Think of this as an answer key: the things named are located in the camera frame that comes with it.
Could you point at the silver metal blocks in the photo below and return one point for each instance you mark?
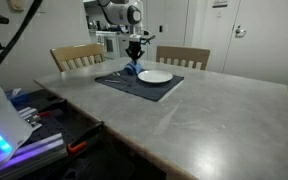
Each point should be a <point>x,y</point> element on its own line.
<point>29,115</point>

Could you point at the dark countertop appliance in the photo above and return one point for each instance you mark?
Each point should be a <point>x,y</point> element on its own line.
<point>95,25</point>

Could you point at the silver aluminium rail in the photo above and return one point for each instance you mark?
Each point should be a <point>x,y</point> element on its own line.
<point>40,146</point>

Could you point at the dark blue fabric placemat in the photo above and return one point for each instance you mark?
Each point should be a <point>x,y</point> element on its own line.
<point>144,90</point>

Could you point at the wooden slat-back chair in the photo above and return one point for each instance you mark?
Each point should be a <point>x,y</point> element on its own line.
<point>77,51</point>
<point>184,52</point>

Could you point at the silver metal spoon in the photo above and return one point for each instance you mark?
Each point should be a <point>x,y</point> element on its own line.
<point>117,73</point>

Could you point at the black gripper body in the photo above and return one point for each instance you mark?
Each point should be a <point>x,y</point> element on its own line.
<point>134,46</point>

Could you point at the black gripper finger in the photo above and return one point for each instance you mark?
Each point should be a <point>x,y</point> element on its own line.
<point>138,55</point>
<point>131,55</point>

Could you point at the blue microfibre towel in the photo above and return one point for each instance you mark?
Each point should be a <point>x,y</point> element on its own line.
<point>132,68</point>

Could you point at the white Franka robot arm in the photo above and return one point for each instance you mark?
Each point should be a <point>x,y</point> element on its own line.
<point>120,11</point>

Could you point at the white wall sign plate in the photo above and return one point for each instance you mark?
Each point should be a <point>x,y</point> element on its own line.
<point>220,3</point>

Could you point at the white round plate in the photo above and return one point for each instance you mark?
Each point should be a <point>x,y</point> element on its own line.
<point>155,76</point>

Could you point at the black perforated breadboard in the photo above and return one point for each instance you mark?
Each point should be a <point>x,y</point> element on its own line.
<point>60,125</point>

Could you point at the blue tissue box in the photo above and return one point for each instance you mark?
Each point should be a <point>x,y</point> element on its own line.
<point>15,95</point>

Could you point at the black wall switch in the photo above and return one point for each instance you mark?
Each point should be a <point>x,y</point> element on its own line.
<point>161,28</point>

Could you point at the white kitchen stove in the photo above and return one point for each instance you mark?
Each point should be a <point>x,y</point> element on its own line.
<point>109,43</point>

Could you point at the beige wall thermostat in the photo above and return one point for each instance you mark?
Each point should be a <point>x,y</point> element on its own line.
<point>16,5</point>

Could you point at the silver metal fork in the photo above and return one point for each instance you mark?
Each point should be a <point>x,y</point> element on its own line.
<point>112,81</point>

